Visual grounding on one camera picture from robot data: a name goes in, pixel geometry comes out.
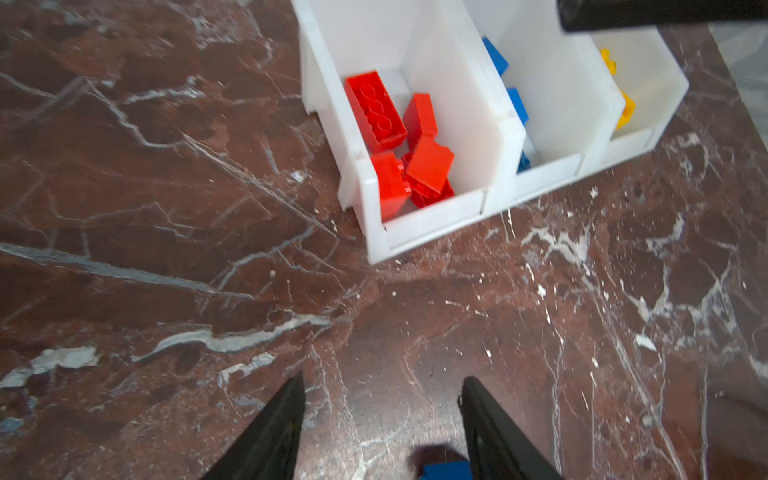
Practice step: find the middle white sorting bin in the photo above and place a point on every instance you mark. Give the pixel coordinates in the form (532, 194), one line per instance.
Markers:
(572, 101)

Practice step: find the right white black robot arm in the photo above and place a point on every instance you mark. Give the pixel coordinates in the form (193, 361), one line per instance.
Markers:
(595, 15)

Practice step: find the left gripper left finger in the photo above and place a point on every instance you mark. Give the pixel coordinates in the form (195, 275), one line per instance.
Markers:
(268, 448)

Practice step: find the white sorting bin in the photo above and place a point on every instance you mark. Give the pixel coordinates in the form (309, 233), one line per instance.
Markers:
(572, 101)
(416, 47)
(650, 75)

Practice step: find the left white sorting bin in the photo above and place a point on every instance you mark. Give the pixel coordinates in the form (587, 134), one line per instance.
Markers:
(416, 47)

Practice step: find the right white sorting bin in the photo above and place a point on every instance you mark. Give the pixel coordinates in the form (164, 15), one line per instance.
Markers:
(650, 75)

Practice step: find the yellow lego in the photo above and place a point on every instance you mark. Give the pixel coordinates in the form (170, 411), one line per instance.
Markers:
(627, 112)
(609, 62)

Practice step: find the blue lego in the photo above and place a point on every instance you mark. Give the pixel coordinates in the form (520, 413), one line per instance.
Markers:
(457, 470)
(524, 164)
(518, 104)
(499, 61)

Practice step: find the red lego stack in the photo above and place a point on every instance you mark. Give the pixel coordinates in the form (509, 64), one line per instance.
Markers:
(394, 190)

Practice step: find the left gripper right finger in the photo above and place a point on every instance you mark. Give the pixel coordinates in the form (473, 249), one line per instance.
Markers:
(497, 447)

